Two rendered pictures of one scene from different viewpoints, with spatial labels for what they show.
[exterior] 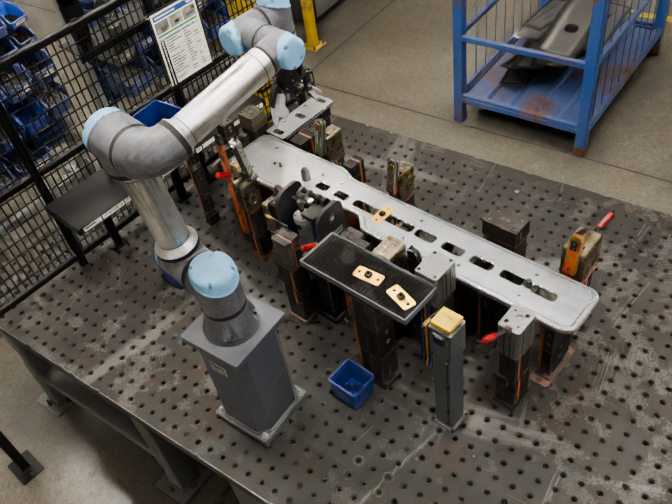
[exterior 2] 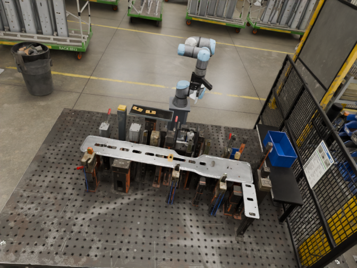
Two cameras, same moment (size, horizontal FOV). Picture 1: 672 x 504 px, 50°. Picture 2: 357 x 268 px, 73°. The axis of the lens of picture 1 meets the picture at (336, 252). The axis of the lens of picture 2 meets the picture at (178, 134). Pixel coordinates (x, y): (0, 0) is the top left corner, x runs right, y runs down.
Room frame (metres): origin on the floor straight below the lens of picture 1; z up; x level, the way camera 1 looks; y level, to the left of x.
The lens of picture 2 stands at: (2.57, -1.17, 2.41)
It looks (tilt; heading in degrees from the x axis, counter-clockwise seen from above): 41 degrees down; 130
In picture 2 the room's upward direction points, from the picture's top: 11 degrees clockwise
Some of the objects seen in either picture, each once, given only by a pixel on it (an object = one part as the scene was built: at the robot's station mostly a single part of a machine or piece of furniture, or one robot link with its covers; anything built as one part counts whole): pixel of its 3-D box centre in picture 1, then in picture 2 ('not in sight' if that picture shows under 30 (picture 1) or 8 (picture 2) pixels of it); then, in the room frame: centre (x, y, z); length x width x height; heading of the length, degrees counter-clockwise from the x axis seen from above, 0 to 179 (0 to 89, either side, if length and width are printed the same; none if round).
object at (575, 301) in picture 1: (388, 216); (168, 158); (1.68, -0.19, 1.00); 1.38 x 0.22 x 0.02; 41
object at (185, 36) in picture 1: (180, 39); (317, 164); (2.52, 0.43, 1.30); 0.23 x 0.02 x 0.31; 131
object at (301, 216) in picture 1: (319, 252); (184, 147); (1.63, 0.05, 0.94); 0.18 x 0.13 x 0.49; 41
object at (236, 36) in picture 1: (248, 34); (201, 53); (1.56, 0.11, 1.76); 0.11 x 0.11 x 0.08; 37
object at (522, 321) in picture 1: (513, 359); (105, 141); (1.14, -0.43, 0.88); 0.11 x 0.10 x 0.36; 131
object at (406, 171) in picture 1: (403, 207); (173, 186); (1.85, -0.26, 0.87); 0.12 x 0.09 x 0.35; 131
